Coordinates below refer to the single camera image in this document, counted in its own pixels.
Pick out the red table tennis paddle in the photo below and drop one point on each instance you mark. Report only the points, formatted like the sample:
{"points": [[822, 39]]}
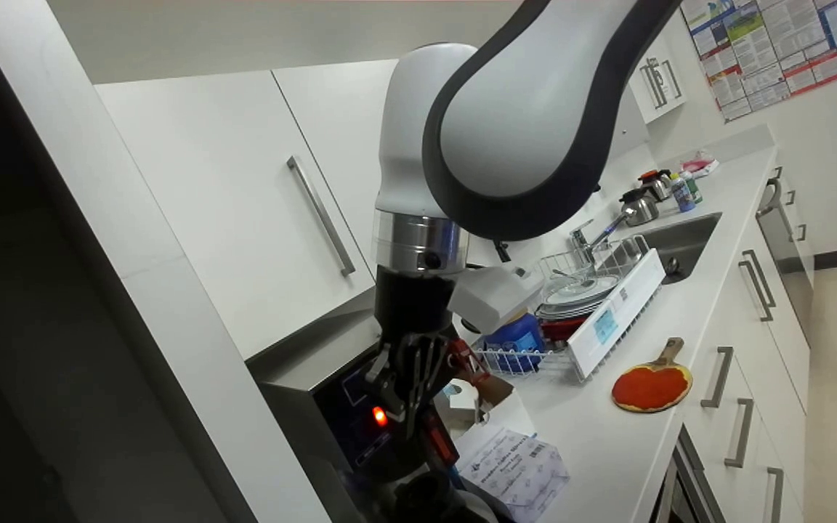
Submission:
{"points": [[656, 384]]}

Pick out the stainless steel sink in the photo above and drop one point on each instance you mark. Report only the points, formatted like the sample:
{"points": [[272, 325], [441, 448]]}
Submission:
{"points": [[679, 248]]}

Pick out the silver kettle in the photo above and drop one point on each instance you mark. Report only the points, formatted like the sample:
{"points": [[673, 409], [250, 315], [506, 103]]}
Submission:
{"points": [[644, 203]]}

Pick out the blue plastic container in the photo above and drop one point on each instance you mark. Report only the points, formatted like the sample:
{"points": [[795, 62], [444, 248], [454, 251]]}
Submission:
{"points": [[515, 348]]}

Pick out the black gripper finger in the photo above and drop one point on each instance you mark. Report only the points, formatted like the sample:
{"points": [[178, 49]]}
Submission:
{"points": [[407, 358], [435, 361]]}

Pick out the built-in black oven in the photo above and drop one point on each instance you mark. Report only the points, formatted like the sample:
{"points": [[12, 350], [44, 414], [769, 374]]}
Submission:
{"points": [[686, 493]]}

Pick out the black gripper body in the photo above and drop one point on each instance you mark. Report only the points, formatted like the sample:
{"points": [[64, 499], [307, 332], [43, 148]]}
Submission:
{"points": [[410, 303]]}

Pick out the white lower drawers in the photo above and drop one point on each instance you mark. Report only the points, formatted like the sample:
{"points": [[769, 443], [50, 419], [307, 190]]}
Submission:
{"points": [[749, 424]]}

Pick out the silver cabinet handle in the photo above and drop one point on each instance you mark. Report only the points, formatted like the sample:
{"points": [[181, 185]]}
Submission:
{"points": [[327, 223]]}

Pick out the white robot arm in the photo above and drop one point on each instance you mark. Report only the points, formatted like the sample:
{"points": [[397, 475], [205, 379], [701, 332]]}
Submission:
{"points": [[500, 142]]}

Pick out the white upper cabinet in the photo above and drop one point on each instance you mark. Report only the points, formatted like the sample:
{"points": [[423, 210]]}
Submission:
{"points": [[213, 152]]}

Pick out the wall poster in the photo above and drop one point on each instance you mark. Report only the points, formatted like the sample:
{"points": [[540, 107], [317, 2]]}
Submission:
{"points": [[758, 55]]}

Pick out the white paper sheet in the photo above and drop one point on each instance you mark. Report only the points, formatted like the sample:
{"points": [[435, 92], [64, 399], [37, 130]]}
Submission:
{"points": [[515, 470]]}

